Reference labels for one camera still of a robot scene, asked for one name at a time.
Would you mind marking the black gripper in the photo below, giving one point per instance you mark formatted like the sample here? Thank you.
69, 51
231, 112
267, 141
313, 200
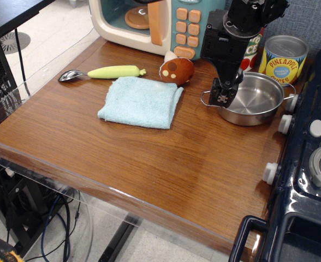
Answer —
226, 38

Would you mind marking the spoon with yellow-green handle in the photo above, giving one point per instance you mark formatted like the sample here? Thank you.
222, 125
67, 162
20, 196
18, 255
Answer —
110, 72

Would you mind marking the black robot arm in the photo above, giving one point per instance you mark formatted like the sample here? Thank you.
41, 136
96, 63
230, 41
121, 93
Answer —
264, 13

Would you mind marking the small stainless steel pot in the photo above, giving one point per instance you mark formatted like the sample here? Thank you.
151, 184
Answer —
257, 100

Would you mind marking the brown plush mushroom toy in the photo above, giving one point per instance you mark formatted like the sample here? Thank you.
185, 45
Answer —
176, 70

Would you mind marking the tomato sauce can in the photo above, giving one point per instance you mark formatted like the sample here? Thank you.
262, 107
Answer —
252, 49

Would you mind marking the pineapple slices can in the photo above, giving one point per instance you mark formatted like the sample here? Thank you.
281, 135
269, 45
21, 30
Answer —
283, 58

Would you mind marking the toy microwave teal and cream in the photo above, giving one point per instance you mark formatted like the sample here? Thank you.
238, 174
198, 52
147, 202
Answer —
176, 26

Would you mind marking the light blue folded towel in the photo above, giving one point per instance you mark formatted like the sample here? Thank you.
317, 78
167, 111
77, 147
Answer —
141, 102

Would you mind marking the orange toy plate in microwave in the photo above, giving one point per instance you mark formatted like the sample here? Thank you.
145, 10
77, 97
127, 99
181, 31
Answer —
137, 18

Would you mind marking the dark blue toy stove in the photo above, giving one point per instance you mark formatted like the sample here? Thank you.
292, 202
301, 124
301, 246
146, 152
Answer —
292, 230

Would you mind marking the black desk on left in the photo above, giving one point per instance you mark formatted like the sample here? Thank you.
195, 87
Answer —
12, 15

